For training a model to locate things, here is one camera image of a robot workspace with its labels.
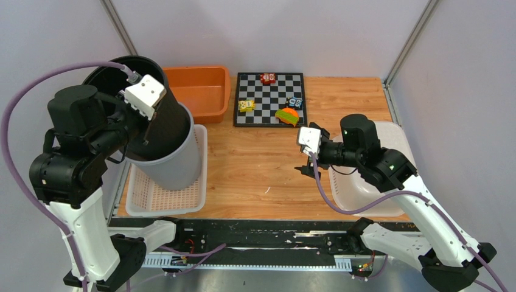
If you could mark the aluminium frame post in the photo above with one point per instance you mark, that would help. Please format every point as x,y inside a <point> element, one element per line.
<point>412,39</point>
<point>118,25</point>

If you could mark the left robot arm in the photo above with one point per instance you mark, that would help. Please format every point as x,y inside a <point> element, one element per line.
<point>89,126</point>

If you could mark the blue toy block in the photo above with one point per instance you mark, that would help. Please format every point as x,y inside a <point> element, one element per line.
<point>294,102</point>

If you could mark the yellow toy block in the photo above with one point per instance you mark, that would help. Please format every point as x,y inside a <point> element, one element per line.
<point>246,106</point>

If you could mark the right aluminium frame post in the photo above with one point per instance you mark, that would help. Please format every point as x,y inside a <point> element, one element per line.
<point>412,39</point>

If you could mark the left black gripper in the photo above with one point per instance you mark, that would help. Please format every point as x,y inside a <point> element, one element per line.
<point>145,120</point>

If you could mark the grey bin black liner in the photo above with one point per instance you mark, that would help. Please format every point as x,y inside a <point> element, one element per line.
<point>171,157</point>

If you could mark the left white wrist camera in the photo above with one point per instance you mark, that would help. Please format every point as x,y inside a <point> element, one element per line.
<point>145,95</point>

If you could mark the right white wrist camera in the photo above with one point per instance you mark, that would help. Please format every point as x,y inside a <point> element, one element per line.
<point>309,140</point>

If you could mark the white perforated basket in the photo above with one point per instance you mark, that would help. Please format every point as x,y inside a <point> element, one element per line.
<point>147,199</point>

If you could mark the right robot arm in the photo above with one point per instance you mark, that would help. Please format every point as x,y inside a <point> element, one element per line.
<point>448,258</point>

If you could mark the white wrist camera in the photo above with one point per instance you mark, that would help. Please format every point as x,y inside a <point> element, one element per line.
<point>145,95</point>
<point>309,140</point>

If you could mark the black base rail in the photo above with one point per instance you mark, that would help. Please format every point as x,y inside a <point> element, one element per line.
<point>270,245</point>

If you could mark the left aluminium frame post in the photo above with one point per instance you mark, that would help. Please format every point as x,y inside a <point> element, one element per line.
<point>118,25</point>

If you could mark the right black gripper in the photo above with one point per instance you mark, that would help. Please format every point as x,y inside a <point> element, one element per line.
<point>306,170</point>

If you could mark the black ribbed bin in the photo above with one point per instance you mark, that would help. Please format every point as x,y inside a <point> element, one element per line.
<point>126,129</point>

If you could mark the orange green toy burger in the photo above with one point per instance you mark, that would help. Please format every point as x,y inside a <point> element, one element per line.
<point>288,115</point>

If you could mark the red toy block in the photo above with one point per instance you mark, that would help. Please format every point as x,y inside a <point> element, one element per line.
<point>268,78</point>

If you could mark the orange plastic tub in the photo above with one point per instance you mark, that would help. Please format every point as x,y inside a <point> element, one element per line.
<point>204,90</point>

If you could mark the large white plastic tub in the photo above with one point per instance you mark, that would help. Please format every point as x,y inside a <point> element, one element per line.
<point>351,192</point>

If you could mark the black white chessboard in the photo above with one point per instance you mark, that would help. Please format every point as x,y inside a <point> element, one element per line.
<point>268,99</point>

